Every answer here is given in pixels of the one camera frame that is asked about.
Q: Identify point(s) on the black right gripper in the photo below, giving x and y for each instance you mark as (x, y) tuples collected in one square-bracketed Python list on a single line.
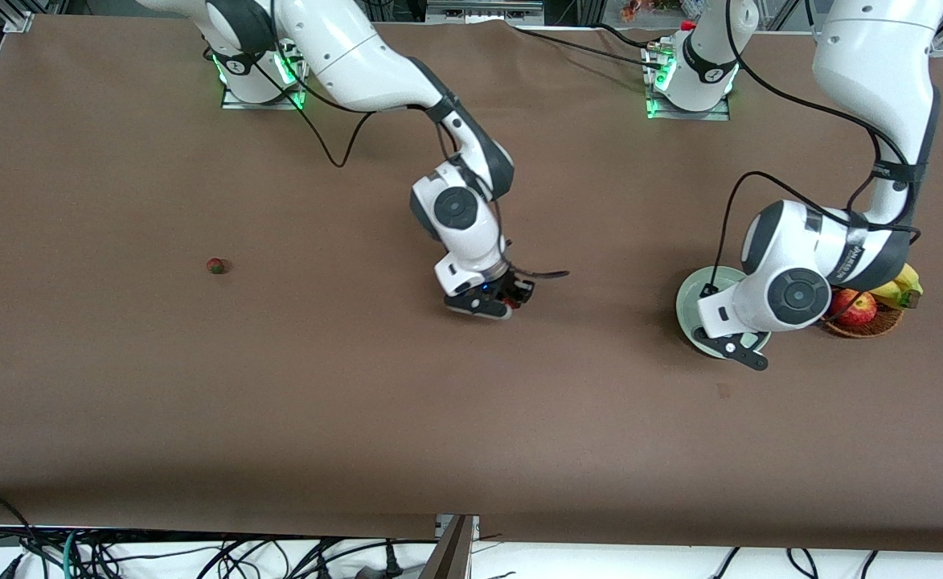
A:
[(513, 285)]

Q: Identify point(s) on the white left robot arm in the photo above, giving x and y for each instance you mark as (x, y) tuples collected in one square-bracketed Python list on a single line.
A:
[(873, 64)]

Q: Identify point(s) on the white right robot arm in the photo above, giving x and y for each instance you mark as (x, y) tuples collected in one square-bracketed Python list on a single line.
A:
[(358, 56)]

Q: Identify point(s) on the pale green round plate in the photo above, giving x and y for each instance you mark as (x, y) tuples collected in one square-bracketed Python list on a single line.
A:
[(686, 310)]

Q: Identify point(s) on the brown table cover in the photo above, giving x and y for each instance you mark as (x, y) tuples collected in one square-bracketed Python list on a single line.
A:
[(471, 402)]

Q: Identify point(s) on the grey equipment box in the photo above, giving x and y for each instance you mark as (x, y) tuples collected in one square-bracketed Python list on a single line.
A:
[(479, 12)]

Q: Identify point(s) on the colourful small objects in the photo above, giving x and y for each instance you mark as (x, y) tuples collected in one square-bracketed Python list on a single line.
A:
[(632, 10)]

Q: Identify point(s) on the red apple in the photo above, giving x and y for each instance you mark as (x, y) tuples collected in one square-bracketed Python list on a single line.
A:
[(861, 310)]

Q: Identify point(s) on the brown wicker basket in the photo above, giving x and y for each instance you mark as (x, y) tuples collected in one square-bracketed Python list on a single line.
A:
[(881, 326)]

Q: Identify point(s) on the yellow banana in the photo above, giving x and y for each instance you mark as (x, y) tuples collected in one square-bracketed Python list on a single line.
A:
[(889, 293), (909, 277)]

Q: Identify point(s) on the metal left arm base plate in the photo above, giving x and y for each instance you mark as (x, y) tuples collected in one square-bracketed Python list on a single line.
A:
[(680, 115)]

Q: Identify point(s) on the brown grey table post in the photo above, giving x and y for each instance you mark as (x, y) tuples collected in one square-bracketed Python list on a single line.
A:
[(451, 555)]

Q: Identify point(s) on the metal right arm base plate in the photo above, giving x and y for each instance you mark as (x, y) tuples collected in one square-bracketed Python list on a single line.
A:
[(238, 102)]

